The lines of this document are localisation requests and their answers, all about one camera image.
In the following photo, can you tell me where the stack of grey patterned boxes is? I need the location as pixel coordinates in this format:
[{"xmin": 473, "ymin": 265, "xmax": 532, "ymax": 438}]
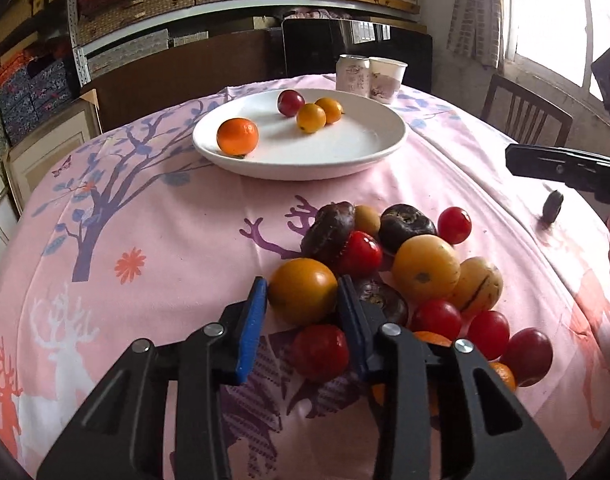
[{"xmin": 87, "ymin": 29, "xmax": 211, "ymax": 78}]

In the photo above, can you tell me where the black chair back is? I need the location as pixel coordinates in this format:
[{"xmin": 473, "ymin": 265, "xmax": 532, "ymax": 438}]
[{"xmin": 281, "ymin": 18, "xmax": 434, "ymax": 95}]

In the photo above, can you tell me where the bright window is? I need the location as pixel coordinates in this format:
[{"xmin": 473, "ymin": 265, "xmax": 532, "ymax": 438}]
[{"xmin": 500, "ymin": 0, "xmax": 610, "ymax": 106}]

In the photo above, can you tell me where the pink printed tablecloth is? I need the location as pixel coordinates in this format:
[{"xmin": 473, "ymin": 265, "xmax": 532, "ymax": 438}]
[{"xmin": 0, "ymin": 72, "xmax": 610, "ymax": 480}]

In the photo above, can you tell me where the small dark red plum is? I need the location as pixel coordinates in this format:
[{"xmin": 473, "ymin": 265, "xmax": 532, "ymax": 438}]
[{"xmin": 277, "ymin": 89, "xmax": 306, "ymax": 117}]

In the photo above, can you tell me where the white round plate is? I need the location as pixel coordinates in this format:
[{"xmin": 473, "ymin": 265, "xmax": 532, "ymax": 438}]
[{"xmin": 192, "ymin": 87, "xmax": 410, "ymax": 182}]

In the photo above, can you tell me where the tan round fruit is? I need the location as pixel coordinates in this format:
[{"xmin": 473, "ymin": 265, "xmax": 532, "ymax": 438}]
[{"xmin": 353, "ymin": 205, "xmax": 382, "ymax": 237}]

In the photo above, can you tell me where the large orange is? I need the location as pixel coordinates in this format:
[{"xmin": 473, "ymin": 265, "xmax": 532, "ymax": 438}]
[{"xmin": 216, "ymin": 117, "xmax": 260, "ymax": 157}]

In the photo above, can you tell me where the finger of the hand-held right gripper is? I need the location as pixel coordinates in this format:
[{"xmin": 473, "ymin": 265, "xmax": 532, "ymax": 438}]
[{"xmin": 542, "ymin": 190, "xmax": 565, "ymax": 224}]

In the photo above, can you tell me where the small yellow-orange fruit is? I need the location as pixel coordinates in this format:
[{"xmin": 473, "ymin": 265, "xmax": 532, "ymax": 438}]
[
  {"xmin": 315, "ymin": 97, "xmax": 344, "ymax": 125},
  {"xmin": 296, "ymin": 103, "xmax": 327, "ymax": 134}
]

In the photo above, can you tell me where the white metal shelf rack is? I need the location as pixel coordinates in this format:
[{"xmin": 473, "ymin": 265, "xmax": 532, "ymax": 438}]
[{"xmin": 65, "ymin": 0, "xmax": 428, "ymax": 86}]

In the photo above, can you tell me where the stack of yellow boxes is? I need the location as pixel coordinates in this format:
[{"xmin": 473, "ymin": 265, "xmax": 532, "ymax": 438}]
[{"xmin": 0, "ymin": 0, "xmax": 68, "ymax": 68}]

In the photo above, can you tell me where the brown wooden chair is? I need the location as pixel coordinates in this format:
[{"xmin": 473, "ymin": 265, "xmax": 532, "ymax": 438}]
[{"xmin": 481, "ymin": 74, "xmax": 574, "ymax": 147}]

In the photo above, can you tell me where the white drink can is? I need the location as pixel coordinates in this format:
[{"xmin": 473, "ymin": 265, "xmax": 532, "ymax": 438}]
[{"xmin": 335, "ymin": 54, "xmax": 372, "ymax": 95}]

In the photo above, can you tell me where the dark purple fruit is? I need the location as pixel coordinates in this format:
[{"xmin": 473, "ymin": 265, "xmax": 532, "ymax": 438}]
[
  {"xmin": 378, "ymin": 203, "xmax": 437, "ymax": 255},
  {"xmin": 355, "ymin": 279, "xmax": 410, "ymax": 328},
  {"xmin": 300, "ymin": 201, "xmax": 357, "ymax": 266}
]

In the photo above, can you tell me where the large dark red plum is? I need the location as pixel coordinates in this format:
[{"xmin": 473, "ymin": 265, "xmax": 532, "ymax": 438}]
[{"xmin": 500, "ymin": 327, "xmax": 554, "ymax": 387}]

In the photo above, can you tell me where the brown wooden board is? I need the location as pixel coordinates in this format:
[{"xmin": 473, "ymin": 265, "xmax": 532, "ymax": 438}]
[{"xmin": 80, "ymin": 30, "xmax": 286, "ymax": 133}]

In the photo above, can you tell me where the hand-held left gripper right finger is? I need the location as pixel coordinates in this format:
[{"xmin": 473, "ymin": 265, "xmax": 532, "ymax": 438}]
[{"xmin": 335, "ymin": 274, "xmax": 566, "ymax": 480}]

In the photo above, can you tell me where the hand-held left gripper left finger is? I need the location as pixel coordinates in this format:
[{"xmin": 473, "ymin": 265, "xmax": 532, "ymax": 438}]
[{"xmin": 37, "ymin": 276, "xmax": 269, "ymax": 480}]

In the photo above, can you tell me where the white paper cup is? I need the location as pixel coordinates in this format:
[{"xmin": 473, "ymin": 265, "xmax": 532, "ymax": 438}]
[{"xmin": 367, "ymin": 57, "xmax": 409, "ymax": 105}]

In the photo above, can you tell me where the red tomato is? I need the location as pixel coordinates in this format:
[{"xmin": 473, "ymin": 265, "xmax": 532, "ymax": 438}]
[
  {"xmin": 437, "ymin": 206, "xmax": 472, "ymax": 245},
  {"xmin": 292, "ymin": 324, "xmax": 351, "ymax": 382},
  {"xmin": 466, "ymin": 310, "xmax": 511, "ymax": 362},
  {"xmin": 410, "ymin": 299, "xmax": 463, "ymax": 341},
  {"xmin": 337, "ymin": 230, "xmax": 384, "ymax": 277}
]

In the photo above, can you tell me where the large yellow-orange fruit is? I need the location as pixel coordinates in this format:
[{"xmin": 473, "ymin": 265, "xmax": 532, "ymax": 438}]
[{"xmin": 268, "ymin": 258, "xmax": 339, "ymax": 325}]

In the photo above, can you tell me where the patterned curtain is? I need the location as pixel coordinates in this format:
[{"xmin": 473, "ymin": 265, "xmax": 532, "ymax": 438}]
[{"xmin": 446, "ymin": 0, "xmax": 502, "ymax": 68}]

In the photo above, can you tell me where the stack of woven boxes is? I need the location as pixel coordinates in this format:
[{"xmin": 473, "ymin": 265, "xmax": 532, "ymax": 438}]
[{"xmin": 77, "ymin": 0, "xmax": 318, "ymax": 46}]

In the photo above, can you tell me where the medium orange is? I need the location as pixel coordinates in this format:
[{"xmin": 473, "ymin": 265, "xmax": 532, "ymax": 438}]
[
  {"xmin": 488, "ymin": 361, "xmax": 517, "ymax": 393},
  {"xmin": 372, "ymin": 331, "xmax": 453, "ymax": 416}
]

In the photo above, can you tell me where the stack of blue floral boxes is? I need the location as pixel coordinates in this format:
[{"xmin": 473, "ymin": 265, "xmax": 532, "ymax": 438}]
[{"xmin": 0, "ymin": 57, "xmax": 80, "ymax": 147}]

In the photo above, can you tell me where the striped yellow pepino melon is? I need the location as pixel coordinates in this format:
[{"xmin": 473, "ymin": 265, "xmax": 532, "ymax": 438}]
[{"xmin": 447, "ymin": 256, "xmax": 504, "ymax": 318}]

